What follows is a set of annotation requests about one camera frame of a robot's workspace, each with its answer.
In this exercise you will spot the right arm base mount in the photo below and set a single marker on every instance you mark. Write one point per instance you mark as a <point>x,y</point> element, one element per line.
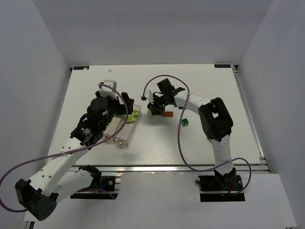
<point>211,190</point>

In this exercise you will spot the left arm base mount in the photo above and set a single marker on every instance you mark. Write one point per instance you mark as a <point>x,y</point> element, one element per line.
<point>108,189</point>

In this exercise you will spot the clear plastic container right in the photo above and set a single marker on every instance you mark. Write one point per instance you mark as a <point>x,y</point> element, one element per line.
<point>125,135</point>

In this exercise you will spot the blue label right corner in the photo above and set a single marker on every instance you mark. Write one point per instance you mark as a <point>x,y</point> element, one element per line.
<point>222,65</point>

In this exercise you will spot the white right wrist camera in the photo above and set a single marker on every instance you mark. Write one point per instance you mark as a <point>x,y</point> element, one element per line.
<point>146,95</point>

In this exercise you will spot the clear plastic container left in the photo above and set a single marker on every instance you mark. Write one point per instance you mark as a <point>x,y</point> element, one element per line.
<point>113,126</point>

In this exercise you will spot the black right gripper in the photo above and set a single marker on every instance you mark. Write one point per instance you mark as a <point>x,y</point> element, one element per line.
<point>158,105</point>

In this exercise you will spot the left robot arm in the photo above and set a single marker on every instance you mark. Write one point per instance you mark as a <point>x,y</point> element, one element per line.
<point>41,193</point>

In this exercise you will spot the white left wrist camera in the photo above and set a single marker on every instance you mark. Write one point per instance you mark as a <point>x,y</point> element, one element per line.
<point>107,89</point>

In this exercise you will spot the dark green square lego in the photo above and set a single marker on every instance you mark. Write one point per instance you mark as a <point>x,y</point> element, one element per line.
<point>185,122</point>

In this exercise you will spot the aluminium table frame rail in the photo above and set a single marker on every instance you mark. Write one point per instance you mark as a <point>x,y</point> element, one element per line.
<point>250,120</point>

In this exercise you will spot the clear plastic container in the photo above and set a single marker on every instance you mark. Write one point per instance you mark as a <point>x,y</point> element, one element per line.
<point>113,126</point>
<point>125,135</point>

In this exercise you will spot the blue label left corner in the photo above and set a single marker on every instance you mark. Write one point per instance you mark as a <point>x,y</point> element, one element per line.
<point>81,67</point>

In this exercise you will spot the orange flat lego plate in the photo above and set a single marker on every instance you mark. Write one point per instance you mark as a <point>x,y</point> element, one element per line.
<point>167,114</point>

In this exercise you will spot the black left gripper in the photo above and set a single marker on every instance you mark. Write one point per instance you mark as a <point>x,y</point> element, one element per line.
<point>119,106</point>

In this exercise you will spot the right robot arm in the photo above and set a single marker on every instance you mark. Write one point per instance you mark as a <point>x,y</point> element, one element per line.
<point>215,120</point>

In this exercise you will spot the blue label corner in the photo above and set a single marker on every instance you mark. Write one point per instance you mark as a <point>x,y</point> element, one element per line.
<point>222,65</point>
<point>81,67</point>

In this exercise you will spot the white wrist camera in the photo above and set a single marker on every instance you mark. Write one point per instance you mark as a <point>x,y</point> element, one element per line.
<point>146,95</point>
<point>107,89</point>

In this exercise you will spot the lime green square lego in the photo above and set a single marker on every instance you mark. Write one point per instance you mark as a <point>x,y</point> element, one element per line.
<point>135,113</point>

